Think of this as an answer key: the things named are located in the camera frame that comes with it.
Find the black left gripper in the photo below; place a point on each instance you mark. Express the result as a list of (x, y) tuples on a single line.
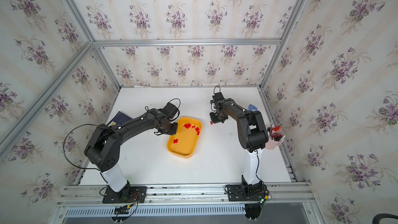
[(174, 131)]

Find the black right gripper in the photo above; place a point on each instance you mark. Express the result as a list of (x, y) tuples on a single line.
[(213, 119)]

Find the yellow plastic storage tray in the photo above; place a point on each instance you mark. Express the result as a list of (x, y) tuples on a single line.
[(187, 138)]

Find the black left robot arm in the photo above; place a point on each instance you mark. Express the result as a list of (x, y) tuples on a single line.
[(104, 146)]

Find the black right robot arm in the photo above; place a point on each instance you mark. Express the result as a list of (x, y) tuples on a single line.
[(252, 134)]

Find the blue plastic clip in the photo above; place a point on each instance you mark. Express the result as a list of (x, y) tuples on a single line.
[(252, 108)]

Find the dark blue notebook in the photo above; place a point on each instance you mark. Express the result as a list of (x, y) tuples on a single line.
[(119, 118)]

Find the pink pen cup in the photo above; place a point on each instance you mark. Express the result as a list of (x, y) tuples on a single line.
[(276, 137)]

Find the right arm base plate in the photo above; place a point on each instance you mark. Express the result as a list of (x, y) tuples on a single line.
[(244, 192)]

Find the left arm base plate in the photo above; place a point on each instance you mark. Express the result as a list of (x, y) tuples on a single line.
[(127, 195)]

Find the aluminium mounting rail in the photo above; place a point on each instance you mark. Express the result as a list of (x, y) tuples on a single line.
[(183, 194)]

